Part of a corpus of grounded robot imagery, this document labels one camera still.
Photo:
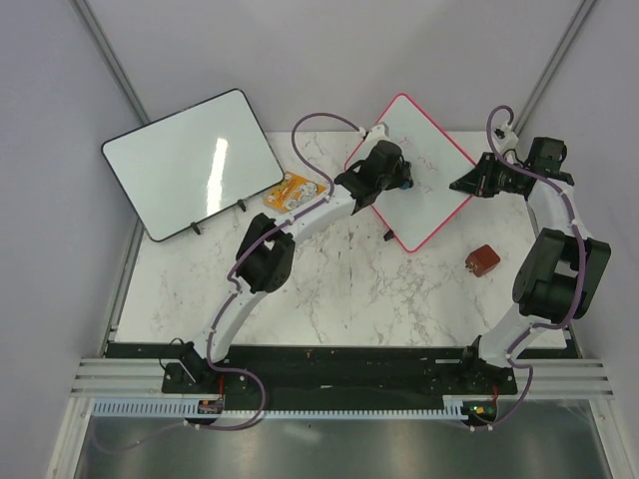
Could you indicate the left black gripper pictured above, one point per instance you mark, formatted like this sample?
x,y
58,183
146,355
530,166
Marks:
x,y
401,176

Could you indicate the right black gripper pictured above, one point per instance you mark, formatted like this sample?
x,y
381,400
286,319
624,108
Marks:
x,y
476,182

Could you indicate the pink framed whiteboard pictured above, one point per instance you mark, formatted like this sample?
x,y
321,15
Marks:
x,y
416,214

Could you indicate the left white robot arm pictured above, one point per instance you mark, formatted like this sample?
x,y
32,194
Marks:
x,y
264,261

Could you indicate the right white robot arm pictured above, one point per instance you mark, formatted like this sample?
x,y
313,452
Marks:
x,y
559,276

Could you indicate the black framed whiteboard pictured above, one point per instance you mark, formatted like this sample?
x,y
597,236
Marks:
x,y
187,167

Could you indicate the brown power adapter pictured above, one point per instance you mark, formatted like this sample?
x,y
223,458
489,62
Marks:
x,y
482,260

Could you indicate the orange illustrated book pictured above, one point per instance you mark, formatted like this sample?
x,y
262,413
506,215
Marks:
x,y
291,193

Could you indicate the white slotted cable duct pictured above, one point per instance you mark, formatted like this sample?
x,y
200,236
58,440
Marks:
x,y
197,409

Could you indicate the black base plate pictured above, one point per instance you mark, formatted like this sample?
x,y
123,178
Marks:
x,y
324,377

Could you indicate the aluminium rail frame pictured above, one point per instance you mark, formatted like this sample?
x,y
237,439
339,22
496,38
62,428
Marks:
x,y
363,329

